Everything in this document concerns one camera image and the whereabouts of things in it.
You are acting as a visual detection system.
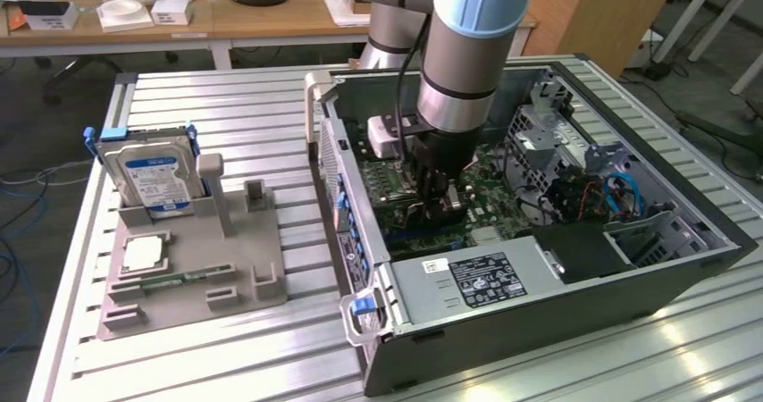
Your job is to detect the green RAM stick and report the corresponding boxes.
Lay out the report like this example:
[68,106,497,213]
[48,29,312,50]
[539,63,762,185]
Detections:
[139,265,232,292]

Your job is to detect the silver CPU chip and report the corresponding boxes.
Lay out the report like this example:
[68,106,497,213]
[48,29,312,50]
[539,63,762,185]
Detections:
[120,236,170,276]

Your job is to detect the silver chipset heatsink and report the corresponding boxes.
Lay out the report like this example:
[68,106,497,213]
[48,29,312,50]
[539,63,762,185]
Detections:
[474,227,510,247]

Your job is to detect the black plastic shroud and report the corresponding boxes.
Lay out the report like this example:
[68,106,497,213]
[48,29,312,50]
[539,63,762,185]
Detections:
[533,220,638,286]

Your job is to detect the wooden desk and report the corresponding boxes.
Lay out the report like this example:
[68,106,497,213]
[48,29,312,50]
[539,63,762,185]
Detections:
[0,0,216,71]
[211,0,542,71]

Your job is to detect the black chair base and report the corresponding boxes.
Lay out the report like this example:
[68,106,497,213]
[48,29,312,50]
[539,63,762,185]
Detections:
[35,53,180,106]

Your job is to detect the CPU socket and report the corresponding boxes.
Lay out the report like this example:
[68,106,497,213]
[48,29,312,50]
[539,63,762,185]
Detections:
[394,159,420,194]

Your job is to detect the grey power supply with label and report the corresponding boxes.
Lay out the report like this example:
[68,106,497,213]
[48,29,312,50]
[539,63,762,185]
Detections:
[387,235,566,327]

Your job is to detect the metal disk bay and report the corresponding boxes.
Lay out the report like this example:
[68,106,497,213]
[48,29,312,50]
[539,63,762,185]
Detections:
[505,102,598,184]
[601,205,714,270]

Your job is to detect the grey parts rack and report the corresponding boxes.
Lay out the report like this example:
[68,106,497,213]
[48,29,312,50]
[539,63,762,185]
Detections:
[95,151,288,343]

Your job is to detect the wooden cabinet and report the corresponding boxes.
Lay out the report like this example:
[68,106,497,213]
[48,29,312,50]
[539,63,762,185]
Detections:
[523,0,685,78]

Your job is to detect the black floor stand base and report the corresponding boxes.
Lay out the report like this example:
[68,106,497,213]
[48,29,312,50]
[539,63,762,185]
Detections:
[677,87,763,157]

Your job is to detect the white box with black top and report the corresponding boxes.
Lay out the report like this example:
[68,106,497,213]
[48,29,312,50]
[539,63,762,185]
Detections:
[16,0,80,31]

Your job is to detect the black open PC case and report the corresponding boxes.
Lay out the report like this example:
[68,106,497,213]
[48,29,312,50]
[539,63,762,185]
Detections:
[303,60,759,398]

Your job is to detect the small white box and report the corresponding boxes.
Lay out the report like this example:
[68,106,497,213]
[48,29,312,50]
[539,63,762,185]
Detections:
[150,0,196,27]

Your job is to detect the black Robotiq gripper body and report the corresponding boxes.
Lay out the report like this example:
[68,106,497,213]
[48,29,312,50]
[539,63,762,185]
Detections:
[412,124,483,182]

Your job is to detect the blue floor cable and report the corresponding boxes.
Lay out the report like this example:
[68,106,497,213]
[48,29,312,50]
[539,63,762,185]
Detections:
[0,187,51,358]

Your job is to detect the white papers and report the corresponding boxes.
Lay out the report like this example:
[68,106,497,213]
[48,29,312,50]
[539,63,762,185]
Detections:
[323,0,372,27]

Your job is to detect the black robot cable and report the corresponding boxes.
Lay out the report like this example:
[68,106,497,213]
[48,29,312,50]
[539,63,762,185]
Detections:
[392,13,433,171]

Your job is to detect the green motherboard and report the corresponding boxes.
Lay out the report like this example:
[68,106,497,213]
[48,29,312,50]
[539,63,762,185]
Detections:
[354,122,538,261]

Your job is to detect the hard disk with blue carrier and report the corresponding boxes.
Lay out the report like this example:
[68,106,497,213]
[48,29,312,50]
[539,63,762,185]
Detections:
[82,124,199,221]

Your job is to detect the white round tape holder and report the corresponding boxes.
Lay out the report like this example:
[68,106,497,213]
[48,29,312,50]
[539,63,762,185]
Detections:
[96,0,156,34]

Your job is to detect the white floor cable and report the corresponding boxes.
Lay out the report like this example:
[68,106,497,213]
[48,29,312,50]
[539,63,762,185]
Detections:
[0,160,96,187]

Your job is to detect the blue wire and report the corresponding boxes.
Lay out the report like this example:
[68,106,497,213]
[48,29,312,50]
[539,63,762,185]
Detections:
[601,172,649,219]

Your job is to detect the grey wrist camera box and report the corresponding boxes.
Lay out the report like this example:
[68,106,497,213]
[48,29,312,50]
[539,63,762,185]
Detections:
[366,114,414,161]

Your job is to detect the black red wire bundle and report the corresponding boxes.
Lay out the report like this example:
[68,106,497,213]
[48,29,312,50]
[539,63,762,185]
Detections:
[539,172,603,224]

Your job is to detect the white table frame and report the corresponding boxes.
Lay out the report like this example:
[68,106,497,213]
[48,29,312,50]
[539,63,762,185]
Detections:
[653,0,763,95]

